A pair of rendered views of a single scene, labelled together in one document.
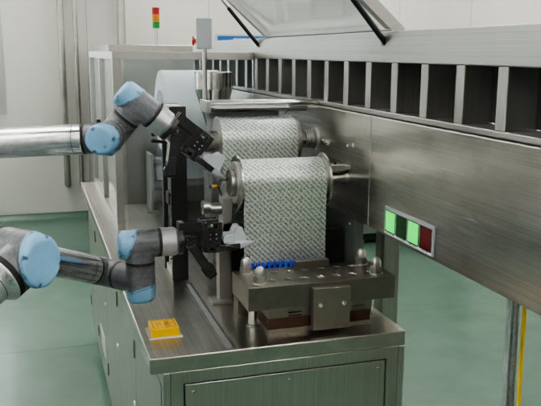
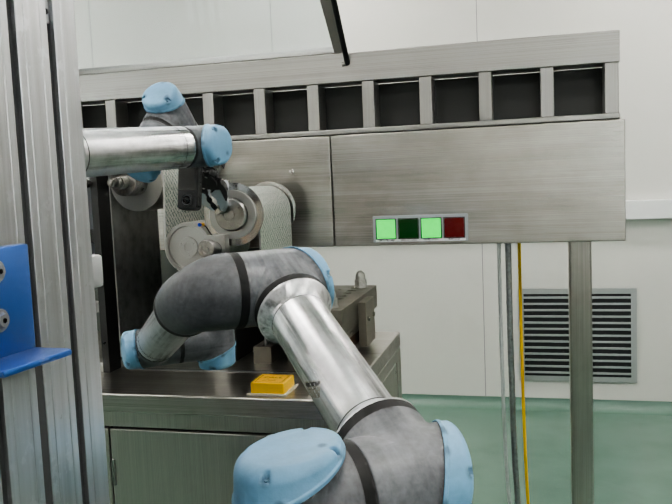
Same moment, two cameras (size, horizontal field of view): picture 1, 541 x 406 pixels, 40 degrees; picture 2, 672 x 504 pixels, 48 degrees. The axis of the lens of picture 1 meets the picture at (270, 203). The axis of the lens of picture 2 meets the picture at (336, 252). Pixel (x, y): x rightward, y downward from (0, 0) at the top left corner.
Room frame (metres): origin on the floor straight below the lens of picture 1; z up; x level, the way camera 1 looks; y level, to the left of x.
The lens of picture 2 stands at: (0.89, 1.48, 1.32)
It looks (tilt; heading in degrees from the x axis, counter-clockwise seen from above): 5 degrees down; 302
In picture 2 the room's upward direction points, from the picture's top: 2 degrees counter-clockwise
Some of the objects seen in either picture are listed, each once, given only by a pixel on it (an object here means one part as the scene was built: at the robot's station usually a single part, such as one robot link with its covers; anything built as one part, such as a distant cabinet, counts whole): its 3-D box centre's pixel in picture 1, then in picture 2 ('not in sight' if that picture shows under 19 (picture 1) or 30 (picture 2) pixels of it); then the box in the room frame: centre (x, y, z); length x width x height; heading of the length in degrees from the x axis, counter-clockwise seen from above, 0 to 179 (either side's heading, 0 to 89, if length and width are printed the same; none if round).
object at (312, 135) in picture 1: (305, 138); not in sight; (2.36, -0.11, 1.34); 0.07 x 0.07 x 0.07; 17
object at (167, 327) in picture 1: (163, 328); (272, 384); (1.81, 0.27, 0.91); 0.07 x 0.07 x 0.02; 17
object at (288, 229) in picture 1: (285, 233); (277, 265); (2.01, -0.04, 1.11); 0.23 x 0.01 x 0.18; 107
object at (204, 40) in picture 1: (201, 33); not in sight; (2.57, 0.23, 1.66); 0.07 x 0.07 x 0.10; 2
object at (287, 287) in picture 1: (312, 283); (329, 308); (1.91, -0.11, 1.00); 0.40 x 0.16 x 0.06; 107
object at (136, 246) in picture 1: (139, 244); not in sight; (1.89, 0.34, 1.11); 0.11 x 0.08 x 0.09; 107
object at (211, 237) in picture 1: (199, 236); not in sight; (1.94, 0.19, 1.12); 0.12 x 0.08 x 0.09; 107
